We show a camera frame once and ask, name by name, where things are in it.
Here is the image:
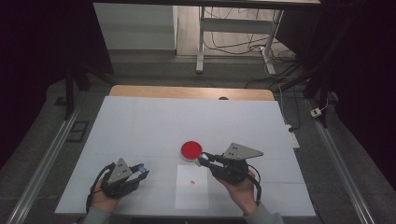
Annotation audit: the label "person's left hand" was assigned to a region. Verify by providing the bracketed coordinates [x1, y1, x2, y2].
[89, 179, 121, 214]

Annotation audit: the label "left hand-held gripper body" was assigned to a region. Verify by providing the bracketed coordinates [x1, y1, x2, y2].
[99, 157, 140, 200]

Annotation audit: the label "black curtain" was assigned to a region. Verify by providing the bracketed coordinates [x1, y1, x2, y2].
[0, 0, 115, 171]
[275, 0, 396, 192]

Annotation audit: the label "white paper sheet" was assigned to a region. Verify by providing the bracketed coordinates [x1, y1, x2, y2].
[175, 164, 210, 210]

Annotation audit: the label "person's right hand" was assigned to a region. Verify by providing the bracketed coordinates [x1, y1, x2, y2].
[218, 169, 260, 216]

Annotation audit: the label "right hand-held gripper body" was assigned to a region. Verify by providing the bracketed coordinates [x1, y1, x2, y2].
[211, 142, 264, 185]

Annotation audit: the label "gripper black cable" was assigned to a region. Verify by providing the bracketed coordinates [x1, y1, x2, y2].
[247, 163, 263, 206]
[85, 161, 117, 215]

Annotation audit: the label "white power strip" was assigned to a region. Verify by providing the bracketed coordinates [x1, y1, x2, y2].
[284, 123, 301, 149]

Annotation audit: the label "tangled floor cables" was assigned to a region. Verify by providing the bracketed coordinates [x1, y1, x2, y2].
[204, 7, 298, 90]

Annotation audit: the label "black stand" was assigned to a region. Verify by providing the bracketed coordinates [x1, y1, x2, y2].
[276, 8, 359, 129]
[63, 60, 92, 121]

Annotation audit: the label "black floor frame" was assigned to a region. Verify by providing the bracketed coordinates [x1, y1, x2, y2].
[65, 120, 91, 144]

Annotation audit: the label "red round ink pad dish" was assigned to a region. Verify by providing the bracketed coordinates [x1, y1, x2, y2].
[180, 140, 204, 162]

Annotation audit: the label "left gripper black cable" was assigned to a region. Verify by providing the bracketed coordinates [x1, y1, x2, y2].
[85, 161, 117, 215]

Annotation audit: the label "metal floor rail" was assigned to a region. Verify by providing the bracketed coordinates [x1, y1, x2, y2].
[305, 98, 378, 224]
[5, 104, 83, 224]

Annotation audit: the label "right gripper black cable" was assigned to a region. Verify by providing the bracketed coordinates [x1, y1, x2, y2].
[247, 163, 263, 206]

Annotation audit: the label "white desk frame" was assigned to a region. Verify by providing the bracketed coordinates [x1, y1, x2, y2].
[195, 5, 285, 77]

